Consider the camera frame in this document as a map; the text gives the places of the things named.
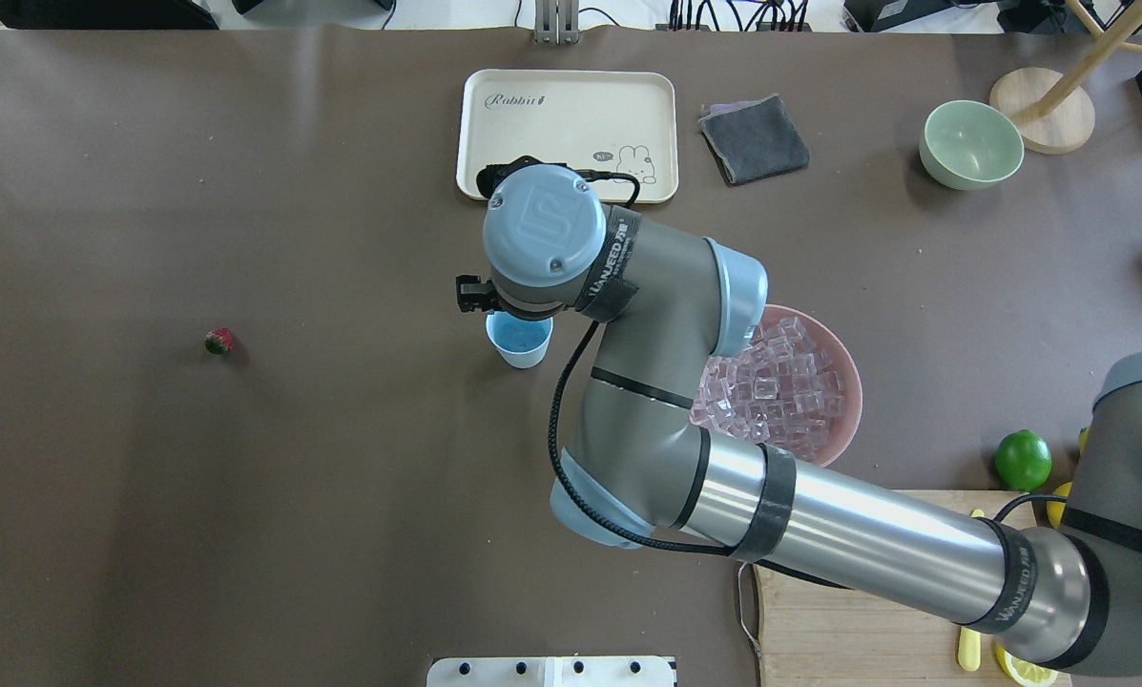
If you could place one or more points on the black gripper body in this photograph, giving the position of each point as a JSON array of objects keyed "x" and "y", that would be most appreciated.
[{"x": 471, "y": 294}]

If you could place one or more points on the red strawberry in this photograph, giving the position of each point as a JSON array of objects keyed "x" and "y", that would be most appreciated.
[{"x": 219, "y": 342}]

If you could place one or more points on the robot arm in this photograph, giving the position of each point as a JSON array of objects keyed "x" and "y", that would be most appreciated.
[{"x": 638, "y": 470}]

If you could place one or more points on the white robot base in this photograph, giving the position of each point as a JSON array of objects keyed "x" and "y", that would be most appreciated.
[{"x": 618, "y": 670}]

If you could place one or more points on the light blue cup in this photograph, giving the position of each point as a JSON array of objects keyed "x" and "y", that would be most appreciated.
[{"x": 521, "y": 343}]

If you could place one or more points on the clear ice cubes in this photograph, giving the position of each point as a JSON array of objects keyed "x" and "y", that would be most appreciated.
[{"x": 780, "y": 391}]

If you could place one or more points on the wooden cup stand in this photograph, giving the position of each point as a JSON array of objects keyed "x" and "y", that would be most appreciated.
[{"x": 1051, "y": 110}]

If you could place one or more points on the cream rabbit tray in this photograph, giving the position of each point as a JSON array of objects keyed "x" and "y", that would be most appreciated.
[{"x": 588, "y": 120}]

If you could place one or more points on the grey folded cloth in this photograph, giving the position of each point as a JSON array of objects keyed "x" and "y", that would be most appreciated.
[{"x": 753, "y": 139}]

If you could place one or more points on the pink bowl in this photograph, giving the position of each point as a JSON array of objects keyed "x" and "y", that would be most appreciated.
[{"x": 842, "y": 382}]

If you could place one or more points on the wooden cutting board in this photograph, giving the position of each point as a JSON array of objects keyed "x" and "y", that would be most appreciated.
[{"x": 803, "y": 634}]

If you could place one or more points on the green bowl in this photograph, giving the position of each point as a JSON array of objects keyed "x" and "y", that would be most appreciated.
[{"x": 970, "y": 146}]

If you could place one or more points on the green lime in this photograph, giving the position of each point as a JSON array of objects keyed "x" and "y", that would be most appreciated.
[{"x": 1023, "y": 461}]

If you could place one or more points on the yellow plastic knife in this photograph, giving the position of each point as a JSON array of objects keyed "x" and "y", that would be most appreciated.
[{"x": 968, "y": 650}]

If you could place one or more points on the lemon half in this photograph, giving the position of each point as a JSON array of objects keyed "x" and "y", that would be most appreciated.
[{"x": 1023, "y": 672}]

